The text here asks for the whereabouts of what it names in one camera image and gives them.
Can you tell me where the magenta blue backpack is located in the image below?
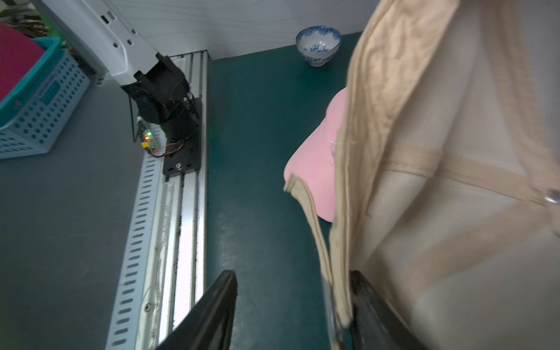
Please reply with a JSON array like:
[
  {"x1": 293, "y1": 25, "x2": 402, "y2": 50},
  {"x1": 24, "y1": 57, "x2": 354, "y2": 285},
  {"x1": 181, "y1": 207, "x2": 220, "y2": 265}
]
[{"x1": 0, "y1": 23, "x2": 45, "y2": 101}]

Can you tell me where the pink baseball cap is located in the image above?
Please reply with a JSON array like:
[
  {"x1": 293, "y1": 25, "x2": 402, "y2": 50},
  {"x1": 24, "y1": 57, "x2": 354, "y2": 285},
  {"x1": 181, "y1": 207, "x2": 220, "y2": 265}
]
[{"x1": 284, "y1": 88, "x2": 347, "y2": 223}]

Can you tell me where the green table mat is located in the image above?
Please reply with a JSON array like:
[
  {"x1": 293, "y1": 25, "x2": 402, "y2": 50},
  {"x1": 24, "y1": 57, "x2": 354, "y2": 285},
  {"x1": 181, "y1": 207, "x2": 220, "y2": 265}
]
[{"x1": 206, "y1": 34, "x2": 359, "y2": 349}]

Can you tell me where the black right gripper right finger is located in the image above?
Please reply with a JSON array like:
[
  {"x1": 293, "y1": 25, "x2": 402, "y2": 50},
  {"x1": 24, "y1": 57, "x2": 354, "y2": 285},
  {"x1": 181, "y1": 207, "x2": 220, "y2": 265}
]
[{"x1": 350, "y1": 271, "x2": 426, "y2": 350}]

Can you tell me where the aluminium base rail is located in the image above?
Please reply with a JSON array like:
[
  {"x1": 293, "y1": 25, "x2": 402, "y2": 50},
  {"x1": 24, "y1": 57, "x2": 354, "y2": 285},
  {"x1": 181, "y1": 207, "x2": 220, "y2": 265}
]
[{"x1": 105, "y1": 51, "x2": 211, "y2": 349}]

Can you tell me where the blue white patterned small bowl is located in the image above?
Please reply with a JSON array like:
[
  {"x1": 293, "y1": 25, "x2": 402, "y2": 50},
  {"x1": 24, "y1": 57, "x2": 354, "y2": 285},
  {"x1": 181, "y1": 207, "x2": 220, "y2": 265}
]
[{"x1": 295, "y1": 26, "x2": 342, "y2": 67}]

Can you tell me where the teal plastic basket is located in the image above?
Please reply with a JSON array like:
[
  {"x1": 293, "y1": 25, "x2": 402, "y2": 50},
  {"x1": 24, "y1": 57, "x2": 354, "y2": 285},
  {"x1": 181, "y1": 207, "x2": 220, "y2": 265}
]
[{"x1": 1, "y1": 37, "x2": 90, "y2": 160}]

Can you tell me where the beige baseball cap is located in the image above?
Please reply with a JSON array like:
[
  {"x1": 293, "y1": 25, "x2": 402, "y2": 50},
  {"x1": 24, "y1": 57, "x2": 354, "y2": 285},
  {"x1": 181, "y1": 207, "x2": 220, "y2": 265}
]
[{"x1": 284, "y1": 1, "x2": 559, "y2": 349}]

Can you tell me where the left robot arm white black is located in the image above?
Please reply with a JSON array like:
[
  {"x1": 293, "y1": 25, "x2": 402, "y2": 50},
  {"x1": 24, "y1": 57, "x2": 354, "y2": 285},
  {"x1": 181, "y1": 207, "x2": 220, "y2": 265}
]
[{"x1": 35, "y1": 1, "x2": 198, "y2": 138}]

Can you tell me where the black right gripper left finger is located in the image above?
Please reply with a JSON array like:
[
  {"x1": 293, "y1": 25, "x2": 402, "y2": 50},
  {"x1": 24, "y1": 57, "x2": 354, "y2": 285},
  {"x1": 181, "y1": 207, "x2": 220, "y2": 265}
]
[{"x1": 157, "y1": 270, "x2": 238, "y2": 350}]

